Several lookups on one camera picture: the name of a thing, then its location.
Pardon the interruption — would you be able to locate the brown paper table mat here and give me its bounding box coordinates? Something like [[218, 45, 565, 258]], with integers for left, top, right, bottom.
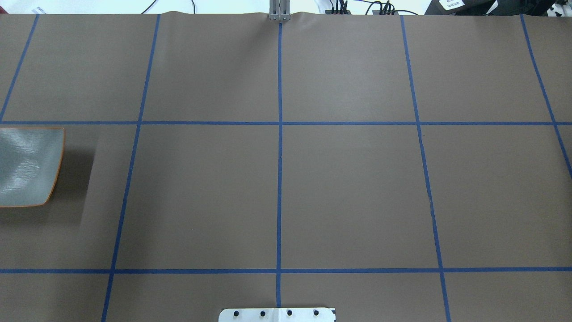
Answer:
[[1, 12, 571, 322]]

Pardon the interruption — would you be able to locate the aluminium frame post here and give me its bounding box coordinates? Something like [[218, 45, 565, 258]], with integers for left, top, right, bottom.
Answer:
[[268, 0, 291, 23]]

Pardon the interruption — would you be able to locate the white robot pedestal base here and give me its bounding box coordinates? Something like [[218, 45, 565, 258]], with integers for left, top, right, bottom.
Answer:
[[218, 307, 336, 322]]

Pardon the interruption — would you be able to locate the blue square ceramic plate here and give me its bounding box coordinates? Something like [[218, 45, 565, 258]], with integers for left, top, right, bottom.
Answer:
[[0, 127, 66, 208]]

